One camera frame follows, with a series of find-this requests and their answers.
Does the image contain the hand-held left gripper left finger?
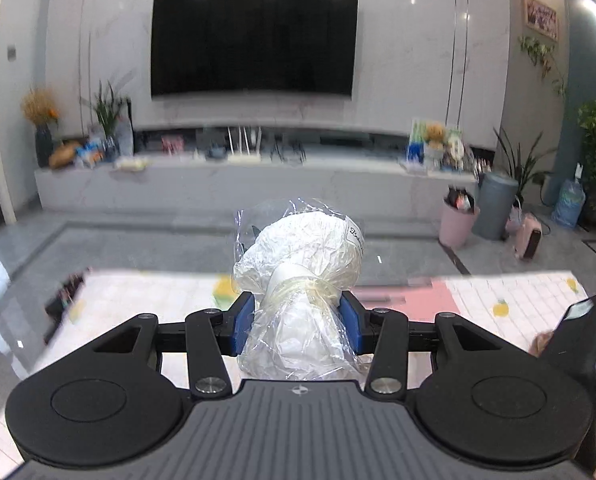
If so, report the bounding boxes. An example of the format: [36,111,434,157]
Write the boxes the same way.
[90,291,256,398]

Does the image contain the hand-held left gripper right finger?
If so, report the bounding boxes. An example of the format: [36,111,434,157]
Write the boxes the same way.
[339,291,504,398]

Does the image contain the white cloth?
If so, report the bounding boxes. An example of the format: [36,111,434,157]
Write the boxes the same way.
[233,195,374,381]

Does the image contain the brown plush toy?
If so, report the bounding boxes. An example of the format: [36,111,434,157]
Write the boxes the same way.
[530,329,555,357]

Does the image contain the checked lemon print bed sheet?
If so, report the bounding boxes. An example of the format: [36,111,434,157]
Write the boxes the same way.
[0,270,594,480]

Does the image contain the pink small heater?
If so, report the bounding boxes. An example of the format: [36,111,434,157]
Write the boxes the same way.
[515,212,544,261]

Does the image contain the blue water jug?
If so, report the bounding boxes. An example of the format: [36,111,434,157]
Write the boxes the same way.
[551,162,586,228]

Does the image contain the white marble television cabinet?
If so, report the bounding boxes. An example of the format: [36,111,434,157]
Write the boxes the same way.
[34,125,479,213]

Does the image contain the pink trash bin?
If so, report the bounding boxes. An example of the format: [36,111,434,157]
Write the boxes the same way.
[439,186,480,248]

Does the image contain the grey trash can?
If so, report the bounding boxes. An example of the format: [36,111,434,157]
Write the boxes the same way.
[473,172,520,241]

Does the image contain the white router with antennas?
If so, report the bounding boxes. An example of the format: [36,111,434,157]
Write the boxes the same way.
[225,127,261,163]

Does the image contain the long-leaf potted plant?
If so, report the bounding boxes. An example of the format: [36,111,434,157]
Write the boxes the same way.
[493,127,559,196]

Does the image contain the teddy bear gift bouquet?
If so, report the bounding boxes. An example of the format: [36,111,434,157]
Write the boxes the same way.
[408,119,466,171]

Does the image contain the blue snack packets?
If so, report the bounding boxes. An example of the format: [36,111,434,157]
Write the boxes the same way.
[75,140,106,167]

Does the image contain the brown round plush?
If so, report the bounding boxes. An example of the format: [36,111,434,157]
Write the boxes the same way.
[49,141,81,168]

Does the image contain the green plant in glass vase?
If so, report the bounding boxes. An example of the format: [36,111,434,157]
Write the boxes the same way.
[80,80,131,158]

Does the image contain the dark vase with dried flowers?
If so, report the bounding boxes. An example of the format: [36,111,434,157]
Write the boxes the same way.
[20,87,61,168]

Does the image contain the hanging green vine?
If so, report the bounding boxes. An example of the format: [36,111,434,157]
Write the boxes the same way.
[518,35,569,98]

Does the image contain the black wall television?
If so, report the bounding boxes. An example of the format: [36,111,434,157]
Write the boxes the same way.
[150,0,360,101]

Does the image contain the framed wall picture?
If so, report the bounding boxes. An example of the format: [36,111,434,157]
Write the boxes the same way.
[522,0,561,43]

